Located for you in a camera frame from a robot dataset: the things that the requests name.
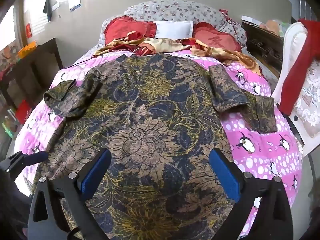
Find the red heart pillow with embroidery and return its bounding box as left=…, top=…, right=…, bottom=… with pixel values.
left=192, top=22, right=243, bottom=53

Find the grey floral pillow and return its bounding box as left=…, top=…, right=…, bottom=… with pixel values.
left=99, top=0, right=248, bottom=53

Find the dark hanging cloth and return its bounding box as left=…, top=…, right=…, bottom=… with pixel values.
left=43, top=0, right=53, bottom=22

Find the dark floral batik shirt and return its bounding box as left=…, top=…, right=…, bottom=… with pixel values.
left=32, top=54, right=278, bottom=240

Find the beige lace chair cover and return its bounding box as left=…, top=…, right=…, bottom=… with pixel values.
left=292, top=60, right=320, bottom=138

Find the red garment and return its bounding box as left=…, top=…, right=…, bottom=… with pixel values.
left=279, top=19, right=320, bottom=115

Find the white pillow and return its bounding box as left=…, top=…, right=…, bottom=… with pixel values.
left=154, top=20, right=194, bottom=40

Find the orange box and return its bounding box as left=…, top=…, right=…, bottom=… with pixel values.
left=18, top=41, right=37, bottom=57

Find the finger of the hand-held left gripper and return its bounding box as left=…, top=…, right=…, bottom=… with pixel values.
left=0, top=151, right=49, bottom=173

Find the dark wooden cabinet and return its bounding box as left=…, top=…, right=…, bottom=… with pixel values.
left=0, top=38, right=64, bottom=125

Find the white chair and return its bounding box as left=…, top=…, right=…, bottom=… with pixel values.
left=271, top=21, right=320, bottom=155

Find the red heart pillow with frill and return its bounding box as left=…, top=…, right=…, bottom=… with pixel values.
left=104, top=16, right=157, bottom=46

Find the gold and red satin cloth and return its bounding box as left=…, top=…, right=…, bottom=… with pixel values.
left=94, top=31, right=262, bottom=77

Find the grey metal rack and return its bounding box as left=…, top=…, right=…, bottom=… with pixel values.
left=291, top=0, right=315, bottom=23

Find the pink penguin print blanket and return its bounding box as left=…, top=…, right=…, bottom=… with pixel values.
left=14, top=50, right=304, bottom=240

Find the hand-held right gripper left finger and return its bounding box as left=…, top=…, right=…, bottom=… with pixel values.
left=27, top=148, right=112, bottom=240

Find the dark carved wooden nightstand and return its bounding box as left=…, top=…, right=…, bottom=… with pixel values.
left=241, top=16, right=287, bottom=78

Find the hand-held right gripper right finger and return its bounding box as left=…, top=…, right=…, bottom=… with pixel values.
left=208, top=147, right=294, bottom=240

